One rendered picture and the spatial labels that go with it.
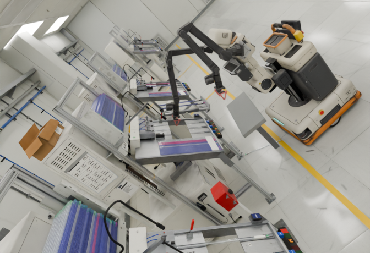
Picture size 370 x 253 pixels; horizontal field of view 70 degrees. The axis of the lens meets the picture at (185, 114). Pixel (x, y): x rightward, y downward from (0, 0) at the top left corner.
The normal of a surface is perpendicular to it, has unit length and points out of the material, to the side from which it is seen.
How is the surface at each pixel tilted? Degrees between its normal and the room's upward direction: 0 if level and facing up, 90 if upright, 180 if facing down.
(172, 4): 90
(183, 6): 90
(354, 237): 0
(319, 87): 90
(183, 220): 90
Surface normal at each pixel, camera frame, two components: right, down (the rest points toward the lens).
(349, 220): -0.68, -0.62
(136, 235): 0.05, -0.92
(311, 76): 0.22, 0.35
